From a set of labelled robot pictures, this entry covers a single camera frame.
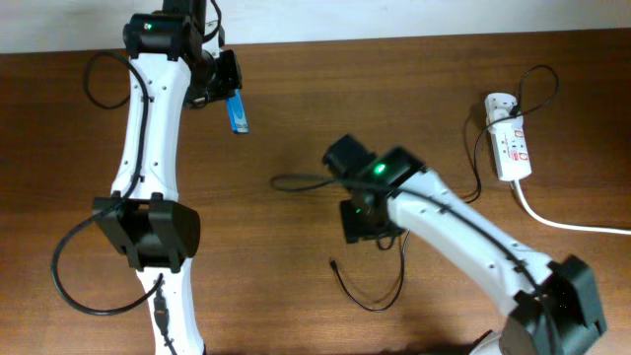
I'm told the white charger adapter plug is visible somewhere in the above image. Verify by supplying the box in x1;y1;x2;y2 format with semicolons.
486;107;524;127

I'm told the blue Galaxy smartphone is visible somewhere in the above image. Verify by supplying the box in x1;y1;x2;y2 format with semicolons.
226;89;249;134

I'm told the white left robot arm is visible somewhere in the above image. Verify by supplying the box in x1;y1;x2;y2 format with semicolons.
93;1;249;354

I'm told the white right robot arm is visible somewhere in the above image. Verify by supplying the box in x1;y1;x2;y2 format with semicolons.
322;135;607;355

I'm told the white power strip cord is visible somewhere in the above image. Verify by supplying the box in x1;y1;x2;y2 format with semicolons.
511;178;631;236

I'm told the white power strip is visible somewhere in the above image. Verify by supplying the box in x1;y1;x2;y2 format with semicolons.
484;93;531;182

